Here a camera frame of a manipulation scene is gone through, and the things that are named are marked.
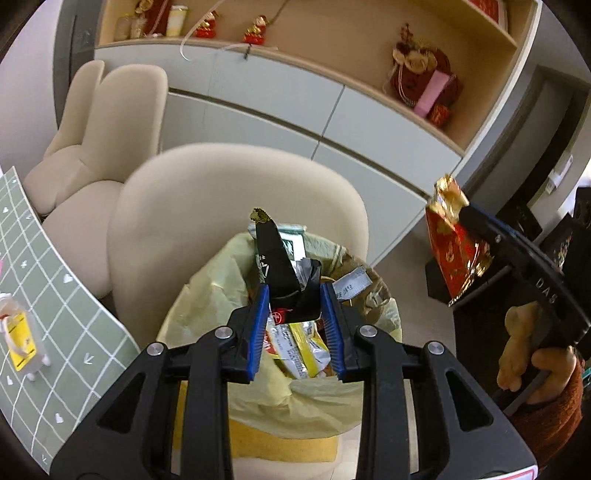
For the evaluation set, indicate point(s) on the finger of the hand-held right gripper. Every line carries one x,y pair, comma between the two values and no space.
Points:
494,235

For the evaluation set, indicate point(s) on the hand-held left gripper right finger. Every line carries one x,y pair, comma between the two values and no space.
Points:
332,332

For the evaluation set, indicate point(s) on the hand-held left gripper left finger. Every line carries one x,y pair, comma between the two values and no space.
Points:
258,332

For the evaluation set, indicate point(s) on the red snack packet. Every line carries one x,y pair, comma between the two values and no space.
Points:
455,254

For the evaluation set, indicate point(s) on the yellow trash bag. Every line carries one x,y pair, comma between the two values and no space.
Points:
203,300

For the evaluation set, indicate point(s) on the black snack wrapper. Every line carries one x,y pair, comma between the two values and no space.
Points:
272,263

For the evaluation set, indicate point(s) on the green white packet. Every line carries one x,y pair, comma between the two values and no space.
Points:
291,240

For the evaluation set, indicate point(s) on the person's right forearm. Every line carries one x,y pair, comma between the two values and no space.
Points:
551,415

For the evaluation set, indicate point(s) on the person's right hand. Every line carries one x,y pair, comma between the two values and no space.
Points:
517,341

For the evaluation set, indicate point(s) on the black floor cabinet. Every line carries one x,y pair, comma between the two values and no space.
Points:
526,221

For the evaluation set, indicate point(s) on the yellow snack packet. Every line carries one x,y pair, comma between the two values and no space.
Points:
295,350

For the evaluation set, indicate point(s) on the white barcode wrapper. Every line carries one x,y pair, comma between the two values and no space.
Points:
353,284

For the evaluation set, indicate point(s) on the yellow seat cushion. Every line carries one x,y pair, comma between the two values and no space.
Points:
286,443

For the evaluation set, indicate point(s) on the beige chair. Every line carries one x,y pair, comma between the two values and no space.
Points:
76,101
124,120
207,194

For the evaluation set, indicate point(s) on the pink envelope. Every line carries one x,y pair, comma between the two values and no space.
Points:
434,92

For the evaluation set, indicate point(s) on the red pouch with gold flowers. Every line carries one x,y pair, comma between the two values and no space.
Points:
415,64

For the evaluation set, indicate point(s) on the green grid tablecloth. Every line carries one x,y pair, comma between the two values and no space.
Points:
60,323

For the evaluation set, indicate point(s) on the red framed picture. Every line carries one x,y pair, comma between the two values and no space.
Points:
487,9

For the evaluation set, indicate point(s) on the white yellow toy dispenser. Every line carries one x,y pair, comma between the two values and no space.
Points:
21,337

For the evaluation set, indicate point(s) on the wooden shelf cabinet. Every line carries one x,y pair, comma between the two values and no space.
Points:
277,92

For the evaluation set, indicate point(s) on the red gold figurine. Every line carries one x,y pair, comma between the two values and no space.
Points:
206,25
255,31

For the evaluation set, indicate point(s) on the cream tumbler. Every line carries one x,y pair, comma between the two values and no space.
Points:
177,21

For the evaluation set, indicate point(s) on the dark glass cabinet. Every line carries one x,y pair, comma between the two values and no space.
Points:
76,55

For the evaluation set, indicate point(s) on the small clear jar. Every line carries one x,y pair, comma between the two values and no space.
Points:
123,27

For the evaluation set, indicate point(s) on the red gift bag with flowers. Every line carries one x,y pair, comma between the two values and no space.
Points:
152,16

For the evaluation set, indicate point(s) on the white wall switch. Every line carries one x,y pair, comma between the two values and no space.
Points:
558,175

